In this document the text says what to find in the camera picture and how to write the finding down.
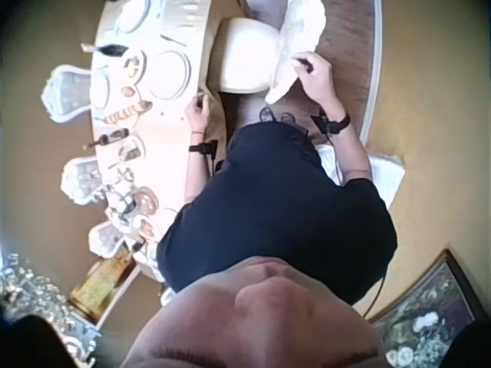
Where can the person's right hand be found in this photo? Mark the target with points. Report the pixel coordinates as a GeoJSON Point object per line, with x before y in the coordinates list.
{"type": "Point", "coordinates": [320, 82]}

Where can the person's left hand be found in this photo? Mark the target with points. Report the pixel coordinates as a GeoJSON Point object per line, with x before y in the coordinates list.
{"type": "Point", "coordinates": [198, 115]}

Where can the table with white tablecloth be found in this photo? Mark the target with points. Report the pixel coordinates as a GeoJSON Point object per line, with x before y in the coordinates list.
{"type": "Point", "coordinates": [169, 126]}

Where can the large white dinner plate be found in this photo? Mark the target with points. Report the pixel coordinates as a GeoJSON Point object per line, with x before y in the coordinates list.
{"type": "Point", "coordinates": [132, 15]}
{"type": "Point", "coordinates": [169, 74]}
{"type": "Point", "coordinates": [99, 89]}

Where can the black wrist band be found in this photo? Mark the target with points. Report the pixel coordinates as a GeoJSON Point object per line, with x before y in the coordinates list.
{"type": "Point", "coordinates": [199, 147]}
{"type": "Point", "coordinates": [337, 123]}

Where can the brown rug with white border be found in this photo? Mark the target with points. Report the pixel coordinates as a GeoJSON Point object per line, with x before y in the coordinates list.
{"type": "Point", "coordinates": [351, 50]}

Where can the silver table knife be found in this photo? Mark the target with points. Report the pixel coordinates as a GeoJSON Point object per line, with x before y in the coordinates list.
{"type": "Point", "coordinates": [172, 40]}

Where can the long baguette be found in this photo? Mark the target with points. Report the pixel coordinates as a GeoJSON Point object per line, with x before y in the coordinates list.
{"type": "Point", "coordinates": [128, 112]}

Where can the small bread roll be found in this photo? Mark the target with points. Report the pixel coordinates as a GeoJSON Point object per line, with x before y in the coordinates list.
{"type": "Point", "coordinates": [128, 92]}

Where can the white plate with pastries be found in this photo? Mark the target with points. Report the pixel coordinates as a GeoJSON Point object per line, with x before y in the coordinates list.
{"type": "Point", "coordinates": [135, 64]}

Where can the white plate with food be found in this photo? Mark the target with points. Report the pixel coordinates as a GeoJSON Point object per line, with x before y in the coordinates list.
{"type": "Point", "coordinates": [131, 149]}

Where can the dark wine bottle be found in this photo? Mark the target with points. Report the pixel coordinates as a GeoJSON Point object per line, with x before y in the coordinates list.
{"type": "Point", "coordinates": [107, 138]}

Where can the dark bottle with gold neck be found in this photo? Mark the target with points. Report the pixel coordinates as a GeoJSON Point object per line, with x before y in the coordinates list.
{"type": "Point", "coordinates": [109, 50]}

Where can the round bread on plate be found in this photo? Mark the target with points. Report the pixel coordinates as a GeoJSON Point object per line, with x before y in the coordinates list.
{"type": "Point", "coordinates": [147, 200]}

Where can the glass candelabra centrepiece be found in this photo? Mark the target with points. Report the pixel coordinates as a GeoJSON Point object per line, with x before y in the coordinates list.
{"type": "Point", "coordinates": [122, 199]}

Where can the white tufted carved chair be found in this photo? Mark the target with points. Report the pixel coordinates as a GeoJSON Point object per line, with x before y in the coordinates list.
{"type": "Point", "coordinates": [81, 180]}
{"type": "Point", "coordinates": [105, 239]}
{"type": "Point", "coordinates": [65, 92]}

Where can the small plate with pastries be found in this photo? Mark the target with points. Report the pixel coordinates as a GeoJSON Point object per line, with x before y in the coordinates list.
{"type": "Point", "coordinates": [145, 228]}

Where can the yellow painted cabinet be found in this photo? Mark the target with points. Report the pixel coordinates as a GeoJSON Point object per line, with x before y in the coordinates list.
{"type": "Point", "coordinates": [101, 283]}

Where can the crystal chandelier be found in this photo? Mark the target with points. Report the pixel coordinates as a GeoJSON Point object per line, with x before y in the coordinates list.
{"type": "Point", "coordinates": [34, 303]}

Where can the framed floral painting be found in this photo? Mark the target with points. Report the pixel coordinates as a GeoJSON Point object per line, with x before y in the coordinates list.
{"type": "Point", "coordinates": [426, 314]}

